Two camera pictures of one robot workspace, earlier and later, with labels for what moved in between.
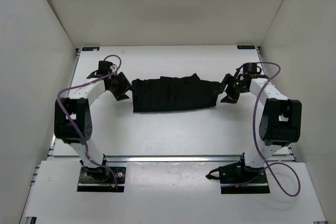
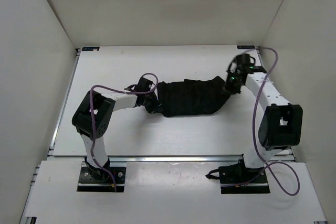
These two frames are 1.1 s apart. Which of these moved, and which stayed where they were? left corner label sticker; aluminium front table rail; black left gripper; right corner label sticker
Moved: black left gripper
Stayed: right corner label sticker; left corner label sticker; aluminium front table rail
